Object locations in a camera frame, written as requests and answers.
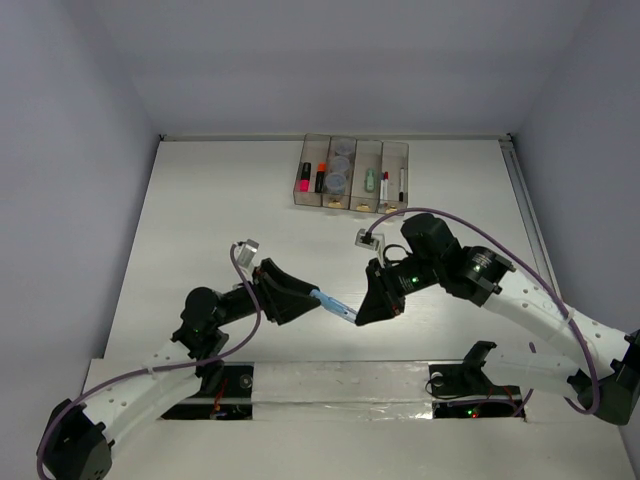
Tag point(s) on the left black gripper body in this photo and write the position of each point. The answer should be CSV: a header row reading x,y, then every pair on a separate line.
x,y
260,279

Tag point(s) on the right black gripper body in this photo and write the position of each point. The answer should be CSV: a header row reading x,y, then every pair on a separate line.
x,y
408,276

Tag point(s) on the blue transparent utility knife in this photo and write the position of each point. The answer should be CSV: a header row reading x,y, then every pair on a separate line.
x,y
335,306

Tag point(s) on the black cap whiteboard marker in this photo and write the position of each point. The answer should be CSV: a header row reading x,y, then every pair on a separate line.
x,y
402,185

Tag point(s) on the green transparent utility knife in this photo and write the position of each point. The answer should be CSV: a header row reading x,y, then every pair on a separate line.
x,y
370,180

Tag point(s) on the pink black highlighter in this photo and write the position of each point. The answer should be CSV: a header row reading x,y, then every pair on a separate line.
x,y
305,175

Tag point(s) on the clear four-compartment organizer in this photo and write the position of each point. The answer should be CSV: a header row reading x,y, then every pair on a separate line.
x,y
380,155

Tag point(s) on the orange highlighter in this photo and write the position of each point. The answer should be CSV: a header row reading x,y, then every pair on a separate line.
x,y
320,178

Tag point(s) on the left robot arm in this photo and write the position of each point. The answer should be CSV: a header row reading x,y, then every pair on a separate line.
x,y
84,436

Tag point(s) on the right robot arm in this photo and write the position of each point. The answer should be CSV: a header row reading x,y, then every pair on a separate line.
x,y
594,366

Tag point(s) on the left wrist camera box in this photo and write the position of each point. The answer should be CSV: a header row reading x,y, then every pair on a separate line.
x,y
245,252

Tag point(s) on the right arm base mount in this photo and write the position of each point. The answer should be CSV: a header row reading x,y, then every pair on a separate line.
x,y
461,390

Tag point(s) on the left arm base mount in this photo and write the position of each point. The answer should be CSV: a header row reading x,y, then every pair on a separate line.
x,y
229,400

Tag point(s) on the aluminium rail right edge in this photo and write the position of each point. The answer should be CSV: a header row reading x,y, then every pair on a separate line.
x,y
540,254

